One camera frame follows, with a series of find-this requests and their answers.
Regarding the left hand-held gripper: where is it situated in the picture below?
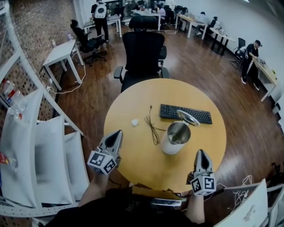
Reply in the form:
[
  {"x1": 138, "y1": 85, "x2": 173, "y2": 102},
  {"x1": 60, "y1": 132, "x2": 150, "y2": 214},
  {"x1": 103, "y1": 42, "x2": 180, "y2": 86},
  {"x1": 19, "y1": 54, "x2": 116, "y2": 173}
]
[{"x1": 87, "y1": 130, "x2": 123, "y2": 176}]

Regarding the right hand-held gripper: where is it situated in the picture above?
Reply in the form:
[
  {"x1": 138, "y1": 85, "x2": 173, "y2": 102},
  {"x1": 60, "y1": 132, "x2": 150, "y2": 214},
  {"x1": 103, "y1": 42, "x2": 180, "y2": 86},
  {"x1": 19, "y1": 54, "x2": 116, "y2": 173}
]
[{"x1": 186, "y1": 149, "x2": 217, "y2": 196}]

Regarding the white electric kettle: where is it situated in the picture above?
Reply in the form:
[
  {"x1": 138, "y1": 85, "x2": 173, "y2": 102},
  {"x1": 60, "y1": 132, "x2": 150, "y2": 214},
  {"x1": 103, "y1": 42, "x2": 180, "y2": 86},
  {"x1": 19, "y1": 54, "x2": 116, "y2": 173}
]
[{"x1": 161, "y1": 109, "x2": 201, "y2": 155}]

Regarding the person's right forearm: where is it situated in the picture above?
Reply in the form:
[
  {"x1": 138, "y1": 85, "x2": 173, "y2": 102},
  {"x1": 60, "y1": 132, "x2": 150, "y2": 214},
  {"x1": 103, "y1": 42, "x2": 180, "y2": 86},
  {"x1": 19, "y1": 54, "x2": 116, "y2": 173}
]
[{"x1": 185, "y1": 193, "x2": 206, "y2": 225}]

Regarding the person's left forearm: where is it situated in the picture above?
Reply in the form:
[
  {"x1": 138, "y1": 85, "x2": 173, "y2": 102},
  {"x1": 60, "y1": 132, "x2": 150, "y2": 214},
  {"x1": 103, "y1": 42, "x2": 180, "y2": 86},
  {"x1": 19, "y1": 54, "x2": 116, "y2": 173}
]
[{"x1": 78, "y1": 172, "x2": 111, "y2": 208}]

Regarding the small white cushion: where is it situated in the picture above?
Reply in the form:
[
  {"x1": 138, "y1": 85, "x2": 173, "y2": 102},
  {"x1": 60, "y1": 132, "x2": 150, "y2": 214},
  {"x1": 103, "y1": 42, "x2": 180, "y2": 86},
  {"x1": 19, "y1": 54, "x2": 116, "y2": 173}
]
[{"x1": 63, "y1": 132, "x2": 90, "y2": 202}]

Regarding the grey waist device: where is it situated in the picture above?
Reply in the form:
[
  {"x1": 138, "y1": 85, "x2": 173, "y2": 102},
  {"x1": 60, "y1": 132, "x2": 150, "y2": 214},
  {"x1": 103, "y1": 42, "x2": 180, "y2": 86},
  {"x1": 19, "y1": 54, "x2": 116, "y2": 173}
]
[{"x1": 150, "y1": 198, "x2": 188, "y2": 208}]

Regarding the white board with drawing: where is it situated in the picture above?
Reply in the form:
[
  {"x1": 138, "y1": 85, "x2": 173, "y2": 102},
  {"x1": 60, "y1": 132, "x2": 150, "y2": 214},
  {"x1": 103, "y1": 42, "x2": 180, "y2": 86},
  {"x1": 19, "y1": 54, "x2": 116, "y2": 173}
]
[{"x1": 213, "y1": 178, "x2": 268, "y2": 227}]

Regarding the medium white cushion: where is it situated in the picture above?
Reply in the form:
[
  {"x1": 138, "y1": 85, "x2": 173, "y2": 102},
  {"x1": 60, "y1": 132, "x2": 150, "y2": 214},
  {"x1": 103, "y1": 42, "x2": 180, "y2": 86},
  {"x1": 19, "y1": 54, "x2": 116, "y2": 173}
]
[{"x1": 35, "y1": 115, "x2": 75, "y2": 205}]

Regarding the black keyboard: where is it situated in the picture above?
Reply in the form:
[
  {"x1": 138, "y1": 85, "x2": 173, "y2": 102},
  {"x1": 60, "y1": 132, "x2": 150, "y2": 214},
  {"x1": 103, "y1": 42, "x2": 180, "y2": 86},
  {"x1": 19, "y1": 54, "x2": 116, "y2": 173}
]
[{"x1": 159, "y1": 103, "x2": 213, "y2": 125}]

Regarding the person's black clothing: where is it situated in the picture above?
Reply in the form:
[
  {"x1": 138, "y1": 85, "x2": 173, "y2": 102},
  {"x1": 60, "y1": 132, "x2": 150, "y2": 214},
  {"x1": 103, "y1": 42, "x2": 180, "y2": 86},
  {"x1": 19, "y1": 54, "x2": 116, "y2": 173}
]
[{"x1": 44, "y1": 188, "x2": 215, "y2": 227}]

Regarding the white chair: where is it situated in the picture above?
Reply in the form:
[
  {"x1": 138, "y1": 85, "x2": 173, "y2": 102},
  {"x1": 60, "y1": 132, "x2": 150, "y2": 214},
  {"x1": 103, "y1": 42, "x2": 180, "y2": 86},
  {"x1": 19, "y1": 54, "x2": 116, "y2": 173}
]
[{"x1": 266, "y1": 183, "x2": 284, "y2": 227}]

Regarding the large white cushion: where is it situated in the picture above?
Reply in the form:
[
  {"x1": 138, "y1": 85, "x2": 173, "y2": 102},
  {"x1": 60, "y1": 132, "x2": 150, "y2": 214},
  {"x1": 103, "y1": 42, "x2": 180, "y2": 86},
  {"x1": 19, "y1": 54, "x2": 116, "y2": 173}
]
[{"x1": 0, "y1": 88, "x2": 44, "y2": 208}]

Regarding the large black office chair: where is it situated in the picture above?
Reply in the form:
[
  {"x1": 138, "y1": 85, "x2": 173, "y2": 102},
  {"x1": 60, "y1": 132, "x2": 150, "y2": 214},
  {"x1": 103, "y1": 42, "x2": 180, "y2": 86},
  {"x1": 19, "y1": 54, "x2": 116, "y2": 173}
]
[{"x1": 113, "y1": 16, "x2": 170, "y2": 93}]

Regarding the white metal shelf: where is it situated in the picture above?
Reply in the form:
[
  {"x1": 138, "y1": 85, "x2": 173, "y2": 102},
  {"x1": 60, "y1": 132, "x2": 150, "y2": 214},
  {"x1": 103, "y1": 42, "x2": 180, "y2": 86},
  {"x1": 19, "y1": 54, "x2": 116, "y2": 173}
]
[{"x1": 0, "y1": 0, "x2": 91, "y2": 219}]

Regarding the small black office chair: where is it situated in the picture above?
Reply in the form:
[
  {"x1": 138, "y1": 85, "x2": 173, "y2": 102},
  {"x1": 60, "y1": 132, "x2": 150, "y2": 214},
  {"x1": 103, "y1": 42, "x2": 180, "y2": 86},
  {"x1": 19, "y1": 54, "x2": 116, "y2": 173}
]
[{"x1": 70, "y1": 19, "x2": 107, "y2": 67}]

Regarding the tan wooden desk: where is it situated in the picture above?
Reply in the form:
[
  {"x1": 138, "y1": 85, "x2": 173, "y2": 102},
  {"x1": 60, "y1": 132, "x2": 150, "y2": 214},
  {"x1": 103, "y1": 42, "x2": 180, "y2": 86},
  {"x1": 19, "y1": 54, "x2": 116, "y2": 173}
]
[{"x1": 252, "y1": 58, "x2": 280, "y2": 103}]

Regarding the large red label bottle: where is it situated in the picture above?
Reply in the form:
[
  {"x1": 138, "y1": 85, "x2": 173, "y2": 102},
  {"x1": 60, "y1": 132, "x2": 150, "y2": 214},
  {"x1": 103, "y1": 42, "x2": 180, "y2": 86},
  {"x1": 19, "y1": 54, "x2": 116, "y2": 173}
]
[{"x1": 1, "y1": 79, "x2": 16, "y2": 101}]

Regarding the black visitor chair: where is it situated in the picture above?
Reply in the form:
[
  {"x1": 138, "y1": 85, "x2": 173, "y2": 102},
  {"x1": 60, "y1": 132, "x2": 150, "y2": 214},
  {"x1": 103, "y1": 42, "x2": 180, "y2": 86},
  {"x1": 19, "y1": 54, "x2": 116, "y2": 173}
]
[{"x1": 229, "y1": 37, "x2": 247, "y2": 68}]

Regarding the white backpack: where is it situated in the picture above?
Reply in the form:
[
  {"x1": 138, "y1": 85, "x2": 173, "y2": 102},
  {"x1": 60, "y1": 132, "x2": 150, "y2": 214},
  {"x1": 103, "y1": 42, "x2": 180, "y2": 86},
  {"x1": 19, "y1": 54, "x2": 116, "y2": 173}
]
[{"x1": 94, "y1": 2, "x2": 107, "y2": 20}]

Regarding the desk with black legs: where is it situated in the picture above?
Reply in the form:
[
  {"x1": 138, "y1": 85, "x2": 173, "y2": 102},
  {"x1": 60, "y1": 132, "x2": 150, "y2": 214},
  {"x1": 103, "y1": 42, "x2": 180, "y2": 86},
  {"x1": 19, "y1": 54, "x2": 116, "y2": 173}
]
[{"x1": 209, "y1": 27, "x2": 237, "y2": 56}]

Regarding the long desk with white legs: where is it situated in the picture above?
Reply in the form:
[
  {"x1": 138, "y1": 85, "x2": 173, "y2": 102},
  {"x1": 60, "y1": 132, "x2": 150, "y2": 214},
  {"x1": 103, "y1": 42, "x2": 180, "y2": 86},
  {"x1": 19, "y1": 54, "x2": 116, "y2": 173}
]
[{"x1": 176, "y1": 13, "x2": 209, "y2": 40}]

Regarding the thin black cable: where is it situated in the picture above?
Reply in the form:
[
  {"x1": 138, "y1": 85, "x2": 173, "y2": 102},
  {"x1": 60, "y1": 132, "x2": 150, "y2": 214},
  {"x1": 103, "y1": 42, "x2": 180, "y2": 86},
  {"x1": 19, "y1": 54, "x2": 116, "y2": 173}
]
[{"x1": 144, "y1": 105, "x2": 167, "y2": 146}]

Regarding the white cable bundle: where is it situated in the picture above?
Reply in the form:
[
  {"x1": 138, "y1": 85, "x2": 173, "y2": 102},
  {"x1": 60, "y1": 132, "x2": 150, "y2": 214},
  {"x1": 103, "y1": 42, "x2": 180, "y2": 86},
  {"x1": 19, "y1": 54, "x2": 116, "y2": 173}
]
[{"x1": 228, "y1": 175, "x2": 253, "y2": 212}]

